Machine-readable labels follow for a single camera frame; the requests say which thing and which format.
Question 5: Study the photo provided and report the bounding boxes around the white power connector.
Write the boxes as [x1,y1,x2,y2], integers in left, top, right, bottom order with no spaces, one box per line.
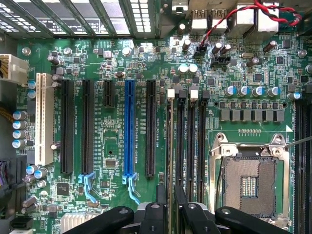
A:
[0,54,29,86]

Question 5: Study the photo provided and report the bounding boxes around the red black twisted wire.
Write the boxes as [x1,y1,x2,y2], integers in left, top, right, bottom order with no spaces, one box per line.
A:
[195,0,303,59]

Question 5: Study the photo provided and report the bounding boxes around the black fan header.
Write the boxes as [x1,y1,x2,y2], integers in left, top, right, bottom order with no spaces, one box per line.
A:
[210,56,232,68]

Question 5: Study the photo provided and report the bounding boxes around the silver rear port housing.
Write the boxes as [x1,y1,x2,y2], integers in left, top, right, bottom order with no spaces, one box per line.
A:
[191,8,229,35]
[254,0,280,34]
[228,1,256,39]
[171,0,189,13]

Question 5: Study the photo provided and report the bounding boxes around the black SATA port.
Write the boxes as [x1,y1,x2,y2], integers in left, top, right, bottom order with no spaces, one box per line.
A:
[11,217,34,230]

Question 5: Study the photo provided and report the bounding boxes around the RAM slot black latches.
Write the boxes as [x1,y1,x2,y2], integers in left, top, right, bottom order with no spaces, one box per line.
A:
[176,89,188,195]
[198,90,211,204]
[294,98,304,234]

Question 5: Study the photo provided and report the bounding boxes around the long black expansion slot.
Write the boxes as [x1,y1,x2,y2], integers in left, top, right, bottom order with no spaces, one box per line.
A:
[60,79,76,175]
[145,79,157,177]

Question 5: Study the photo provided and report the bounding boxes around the short black expansion slot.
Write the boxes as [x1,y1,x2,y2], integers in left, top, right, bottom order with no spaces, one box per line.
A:
[103,79,116,108]

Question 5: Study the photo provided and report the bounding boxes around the thin metal locking lever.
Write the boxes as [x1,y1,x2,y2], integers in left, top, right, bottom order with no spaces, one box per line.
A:
[284,136,312,148]
[217,159,225,213]

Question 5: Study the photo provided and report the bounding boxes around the yellow black braided wire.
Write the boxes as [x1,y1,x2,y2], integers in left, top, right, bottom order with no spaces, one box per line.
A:
[0,106,15,125]

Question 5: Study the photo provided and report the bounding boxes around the green motherboard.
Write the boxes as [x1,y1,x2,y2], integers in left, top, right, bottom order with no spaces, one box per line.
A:
[14,0,312,234]

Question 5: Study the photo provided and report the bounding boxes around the RAM slot white latches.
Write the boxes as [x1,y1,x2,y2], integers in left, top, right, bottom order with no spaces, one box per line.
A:
[166,88,176,203]
[189,89,198,204]

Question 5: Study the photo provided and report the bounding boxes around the black cable connector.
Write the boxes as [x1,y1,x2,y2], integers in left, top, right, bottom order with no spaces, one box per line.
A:
[0,156,28,195]

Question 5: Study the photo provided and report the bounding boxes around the black expansion slot blue clip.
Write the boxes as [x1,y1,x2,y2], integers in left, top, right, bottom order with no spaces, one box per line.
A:
[78,79,96,203]

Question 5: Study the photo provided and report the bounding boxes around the metal CPU socket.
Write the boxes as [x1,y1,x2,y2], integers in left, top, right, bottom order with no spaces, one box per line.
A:
[209,133,293,232]

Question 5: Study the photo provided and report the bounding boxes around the square black chip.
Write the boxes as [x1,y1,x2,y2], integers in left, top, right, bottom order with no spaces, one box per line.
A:
[56,182,73,196]

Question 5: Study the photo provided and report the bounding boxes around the silver finned heat sink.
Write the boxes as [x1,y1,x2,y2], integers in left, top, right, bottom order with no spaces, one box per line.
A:
[60,213,98,234]

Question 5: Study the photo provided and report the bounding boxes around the white expansion slot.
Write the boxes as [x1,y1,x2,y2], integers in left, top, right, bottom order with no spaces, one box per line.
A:
[35,72,56,167]

